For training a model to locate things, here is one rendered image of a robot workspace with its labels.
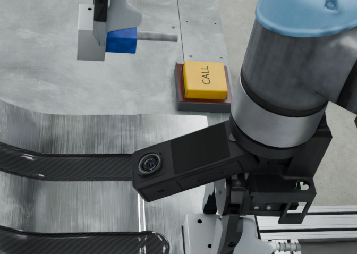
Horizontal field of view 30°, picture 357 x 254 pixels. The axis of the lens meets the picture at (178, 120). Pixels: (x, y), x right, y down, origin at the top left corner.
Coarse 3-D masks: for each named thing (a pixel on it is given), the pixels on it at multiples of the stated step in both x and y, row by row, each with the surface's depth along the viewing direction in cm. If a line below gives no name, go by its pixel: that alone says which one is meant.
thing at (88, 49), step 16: (80, 16) 84; (80, 32) 83; (112, 32) 85; (128, 32) 86; (144, 32) 87; (160, 32) 88; (80, 48) 85; (96, 48) 86; (112, 48) 86; (128, 48) 86
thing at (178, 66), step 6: (180, 66) 101; (180, 72) 100; (180, 78) 99; (180, 84) 98; (228, 84) 100; (180, 90) 97; (228, 90) 99; (180, 96) 97; (228, 96) 98; (192, 102) 96; (198, 102) 96; (204, 102) 97; (210, 102) 97; (216, 102) 97; (222, 102) 97; (228, 102) 97
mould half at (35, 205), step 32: (0, 128) 78; (32, 128) 81; (64, 128) 82; (96, 128) 82; (128, 128) 83; (160, 128) 83; (192, 128) 84; (0, 192) 73; (32, 192) 75; (64, 192) 76; (96, 192) 76; (128, 192) 76; (192, 192) 77; (0, 224) 70; (32, 224) 72; (64, 224) 73; (96, 224) 73; (128, 224) 74; (160, 224) 74
